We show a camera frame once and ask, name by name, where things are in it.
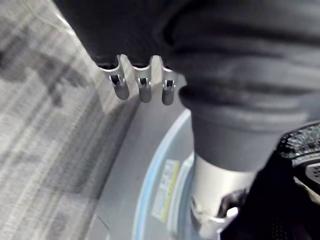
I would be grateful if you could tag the grey washing machine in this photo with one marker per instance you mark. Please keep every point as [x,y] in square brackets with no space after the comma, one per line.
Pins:
[122,160]

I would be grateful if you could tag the yellow white warning sticker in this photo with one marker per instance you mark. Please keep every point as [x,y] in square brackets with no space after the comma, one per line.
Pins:
[166,187]

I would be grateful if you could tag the round washing machine door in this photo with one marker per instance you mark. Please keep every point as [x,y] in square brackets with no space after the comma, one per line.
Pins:
[160,150]

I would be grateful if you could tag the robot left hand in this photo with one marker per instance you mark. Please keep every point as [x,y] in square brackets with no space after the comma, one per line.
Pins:
[225,62]

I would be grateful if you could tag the grey patterned rug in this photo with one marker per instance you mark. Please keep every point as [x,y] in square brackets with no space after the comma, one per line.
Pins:
[42,120]

